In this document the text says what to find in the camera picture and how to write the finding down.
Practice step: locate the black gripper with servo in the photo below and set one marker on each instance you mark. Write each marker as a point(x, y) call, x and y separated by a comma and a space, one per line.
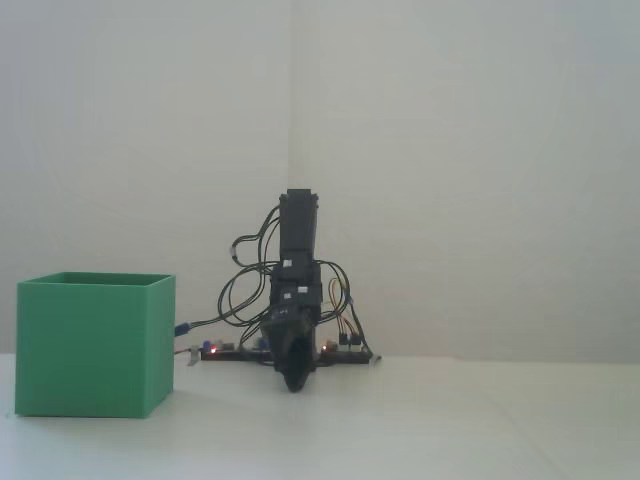
point(295, 300)

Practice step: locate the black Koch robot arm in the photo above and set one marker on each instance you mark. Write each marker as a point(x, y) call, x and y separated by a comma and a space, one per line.
point(299, 220)

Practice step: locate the green open-top plastic bin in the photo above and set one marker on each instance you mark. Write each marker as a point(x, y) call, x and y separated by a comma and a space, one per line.
point(82, 350)

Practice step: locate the circuit board with white connectors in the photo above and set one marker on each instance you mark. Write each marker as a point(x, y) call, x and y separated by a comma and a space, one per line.
point(345, 352)

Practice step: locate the black mounting plate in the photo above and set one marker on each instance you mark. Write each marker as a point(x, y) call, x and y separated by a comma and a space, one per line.
point(240, 356)

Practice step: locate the blue controller circuit board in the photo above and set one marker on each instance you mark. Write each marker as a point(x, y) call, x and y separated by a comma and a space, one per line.
point(225, 346)

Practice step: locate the grey table clamp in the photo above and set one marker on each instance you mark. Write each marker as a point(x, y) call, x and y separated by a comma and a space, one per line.
point(193, 357)

